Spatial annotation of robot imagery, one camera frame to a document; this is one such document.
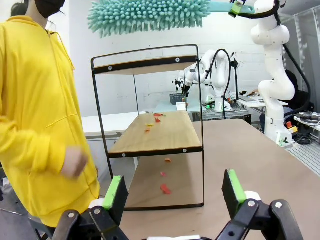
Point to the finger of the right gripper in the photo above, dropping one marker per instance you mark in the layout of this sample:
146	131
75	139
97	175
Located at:
236	8

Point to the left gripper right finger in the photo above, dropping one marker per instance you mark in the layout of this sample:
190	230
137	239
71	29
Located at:
232	190

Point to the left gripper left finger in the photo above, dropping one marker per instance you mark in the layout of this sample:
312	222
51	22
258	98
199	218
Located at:
115	200

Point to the teal chenille duster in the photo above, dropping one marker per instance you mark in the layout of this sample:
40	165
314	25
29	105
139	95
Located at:
150	15

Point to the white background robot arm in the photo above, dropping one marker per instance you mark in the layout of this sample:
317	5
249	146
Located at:
220	75

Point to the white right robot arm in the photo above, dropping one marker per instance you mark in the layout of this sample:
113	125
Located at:
275	62

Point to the person's right forearm yellow sleeve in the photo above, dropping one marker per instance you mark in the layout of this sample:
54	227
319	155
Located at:
30	147

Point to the person's right hand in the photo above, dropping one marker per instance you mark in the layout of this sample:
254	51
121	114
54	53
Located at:
73	161

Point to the large red paper scrap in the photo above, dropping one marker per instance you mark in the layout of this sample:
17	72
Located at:
165	188

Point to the pink-red paper scrap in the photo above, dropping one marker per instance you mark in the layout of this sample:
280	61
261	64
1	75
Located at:
163	173

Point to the black stand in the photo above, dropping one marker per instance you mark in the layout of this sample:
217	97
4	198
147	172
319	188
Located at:
235	72

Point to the white box green light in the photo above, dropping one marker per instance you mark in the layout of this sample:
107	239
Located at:
282	140

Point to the white table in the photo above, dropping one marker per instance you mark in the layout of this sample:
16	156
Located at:
105	123

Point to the yellow paper scrap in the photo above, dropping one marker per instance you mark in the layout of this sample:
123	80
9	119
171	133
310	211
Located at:
149	124

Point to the red emergency stop button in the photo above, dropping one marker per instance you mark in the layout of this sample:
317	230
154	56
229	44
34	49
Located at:
290	125

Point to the small red paper scrap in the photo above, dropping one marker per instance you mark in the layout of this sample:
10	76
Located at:
158	120

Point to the grey laptop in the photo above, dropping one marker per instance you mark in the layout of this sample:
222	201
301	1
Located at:
247	98

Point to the long red paper scrap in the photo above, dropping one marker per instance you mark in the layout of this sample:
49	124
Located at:
158	115

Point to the small white box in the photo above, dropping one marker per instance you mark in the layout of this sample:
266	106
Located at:
180	106

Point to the person in yellow hoodie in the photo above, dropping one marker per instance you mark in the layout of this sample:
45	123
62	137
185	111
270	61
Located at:
30	75

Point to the black face mask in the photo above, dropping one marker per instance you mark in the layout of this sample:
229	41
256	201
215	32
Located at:
48	7

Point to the aluminium frame table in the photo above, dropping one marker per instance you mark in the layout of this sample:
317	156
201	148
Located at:
225	115

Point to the black frame wooden shelf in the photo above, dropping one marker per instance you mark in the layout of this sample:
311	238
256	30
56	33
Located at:
165	135

